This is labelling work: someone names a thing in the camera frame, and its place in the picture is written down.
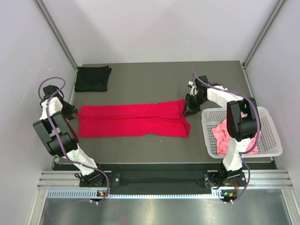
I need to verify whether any folded black t shirt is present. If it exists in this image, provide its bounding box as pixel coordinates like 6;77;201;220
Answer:
75;66;112;92

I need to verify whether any white perforated plastic basket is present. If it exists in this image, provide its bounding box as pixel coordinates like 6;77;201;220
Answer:
201;107;283;158

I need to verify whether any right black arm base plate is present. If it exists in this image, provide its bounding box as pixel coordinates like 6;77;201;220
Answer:
203;171;247;189

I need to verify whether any pink crumpled t shirt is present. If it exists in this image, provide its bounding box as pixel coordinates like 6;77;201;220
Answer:
212;119;259;156

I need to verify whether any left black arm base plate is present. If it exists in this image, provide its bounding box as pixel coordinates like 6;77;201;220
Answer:
74;171;120;188

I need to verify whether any left aluminium corner post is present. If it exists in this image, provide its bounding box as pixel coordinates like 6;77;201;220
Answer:
34;0;78;70

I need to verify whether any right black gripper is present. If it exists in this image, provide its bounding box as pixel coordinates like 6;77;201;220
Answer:
181;93;207;117

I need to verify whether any right aluminium corner post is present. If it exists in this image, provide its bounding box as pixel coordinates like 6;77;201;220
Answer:
242;0;286;69

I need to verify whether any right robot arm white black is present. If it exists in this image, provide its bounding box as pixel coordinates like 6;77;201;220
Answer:
182;74;261;186

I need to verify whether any slotted grey cable duct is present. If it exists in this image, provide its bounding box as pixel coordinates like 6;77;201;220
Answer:
47;189;224;200

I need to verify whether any red polo t shirt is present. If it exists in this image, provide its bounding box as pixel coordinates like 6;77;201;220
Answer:
78;99;191;138

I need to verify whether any aluminium corner post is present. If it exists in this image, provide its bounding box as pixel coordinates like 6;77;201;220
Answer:
34;0;78;70
242;0;286;69

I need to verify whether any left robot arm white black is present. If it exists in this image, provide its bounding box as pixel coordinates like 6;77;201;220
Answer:
33;85;108;187

